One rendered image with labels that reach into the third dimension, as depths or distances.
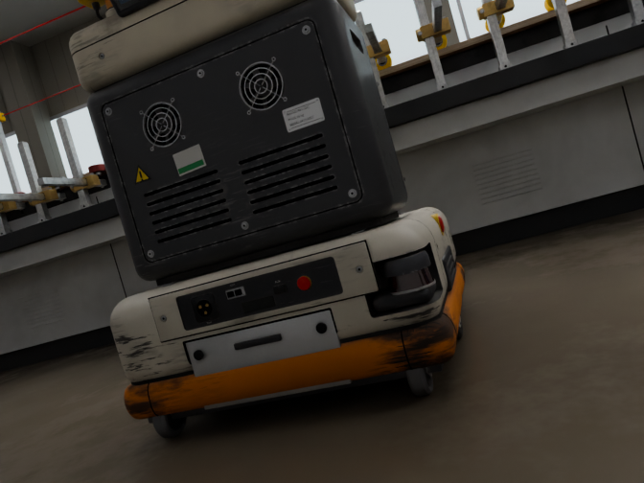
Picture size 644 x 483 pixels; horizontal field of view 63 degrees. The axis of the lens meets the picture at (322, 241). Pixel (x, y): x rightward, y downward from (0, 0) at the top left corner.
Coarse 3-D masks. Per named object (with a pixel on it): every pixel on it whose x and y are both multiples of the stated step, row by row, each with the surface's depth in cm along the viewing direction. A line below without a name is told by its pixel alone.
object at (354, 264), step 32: (320, 256) 83; (352, 256) 82; (192, 288) 91; (224, 288) 89; (256, 288) 88; (288, 288) 86; (320, 288) 84; (352, 288) 82; (160, 320) 93; (192, 320) 92; (224, 320) 90; (256, 320) 88
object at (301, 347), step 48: (336, 240) 88; (384, 240) 82; (432, 240) 94; (384, 288) 86; (432, 288) 83; (144, 336) 95; (192, 336) 92; (240, 336) 90; (288, 336) 87; (336, 336) 85; (384, 336) 83; (432, 336) 80; (144, 384) 97; (192, 384) 93; (240, 384) 90; (288, 384) 88; (336, 384) 86
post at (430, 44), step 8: (416, 0) 212; (416, 8) 212; (424, 8) 212; (424, 16) 212; (424, 24) 212; (432, 40) 212; (432, 48) 212; (432, 56) 213; (432, 64) 213; (440, 64) 212; (440, 72) 213; (440, 80) 213
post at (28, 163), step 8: (24, 144) 259; (24, 152) 258; (24, 160) 259; (32, 160) 261; (24, 168) 259; (32, 168) 260; (32, 176) 259; (32, 184) 259; (32, 192) 260; (40, 208) 259; (40, 216) 260; (48, 216) 262
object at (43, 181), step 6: (42, 180) 224; (48, 180) 227; (54, 180) 230; (60, 180) 234; (66, 180) 238; (72, 180) 242; (78, 180) 246; (84, 180) 250; (102, 180) 263; (96, 186) 262; (102, 186) 264
